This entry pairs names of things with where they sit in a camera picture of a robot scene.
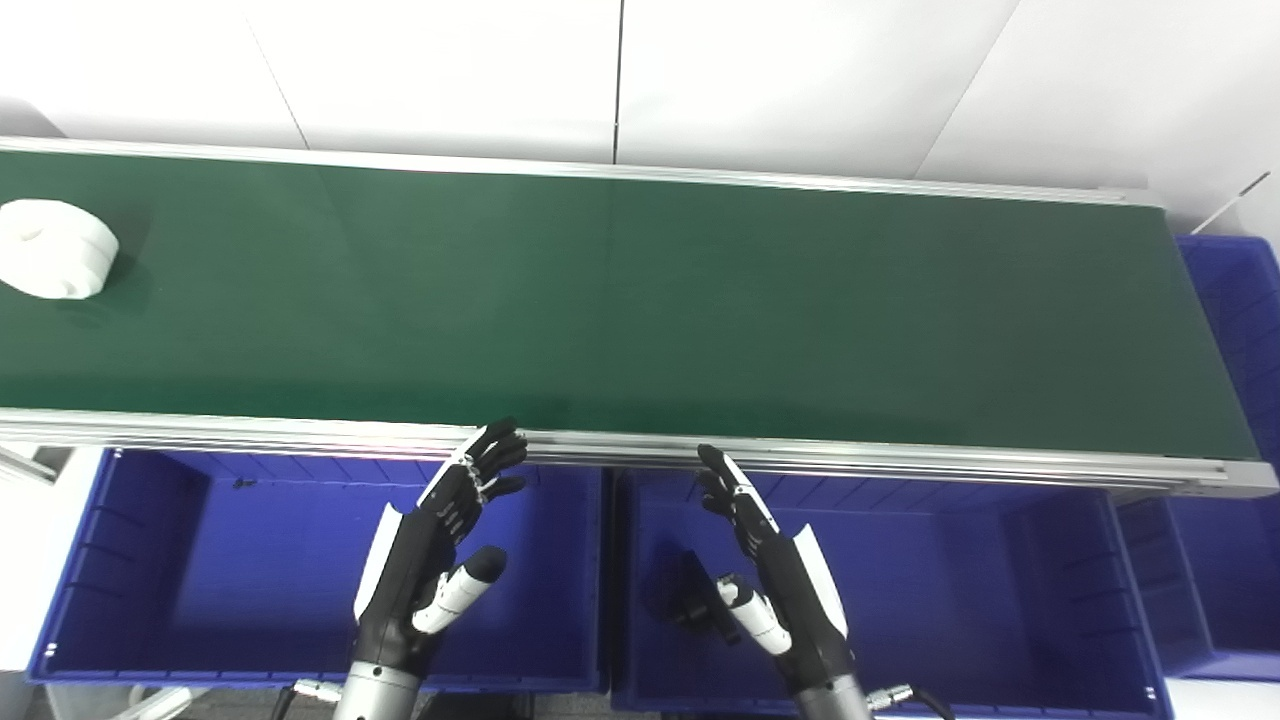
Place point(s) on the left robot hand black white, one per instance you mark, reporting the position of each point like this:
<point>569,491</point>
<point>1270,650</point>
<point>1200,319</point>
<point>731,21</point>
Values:
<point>410,580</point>

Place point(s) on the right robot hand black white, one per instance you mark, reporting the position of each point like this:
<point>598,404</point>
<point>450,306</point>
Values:
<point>790,590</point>

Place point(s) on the large white plastic part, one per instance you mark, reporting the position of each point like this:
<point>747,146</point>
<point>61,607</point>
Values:
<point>55,250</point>

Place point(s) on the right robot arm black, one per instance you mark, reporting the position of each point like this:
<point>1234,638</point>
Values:
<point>830,702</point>

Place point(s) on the black plastic part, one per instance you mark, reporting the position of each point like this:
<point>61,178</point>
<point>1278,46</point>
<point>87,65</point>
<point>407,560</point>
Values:
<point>688,600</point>

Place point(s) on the blue plastic bin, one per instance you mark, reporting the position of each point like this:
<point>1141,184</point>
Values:
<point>1240,330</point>
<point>200,580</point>
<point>950,600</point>

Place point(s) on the aluminium conveyor leg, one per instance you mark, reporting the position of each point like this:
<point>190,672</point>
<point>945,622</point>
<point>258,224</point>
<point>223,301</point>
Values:
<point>20,462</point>

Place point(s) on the thin white rod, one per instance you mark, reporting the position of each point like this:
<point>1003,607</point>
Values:
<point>1230,203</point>

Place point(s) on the green conveyor belt aluminium frame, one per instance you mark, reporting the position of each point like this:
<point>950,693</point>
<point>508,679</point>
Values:
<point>640,300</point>

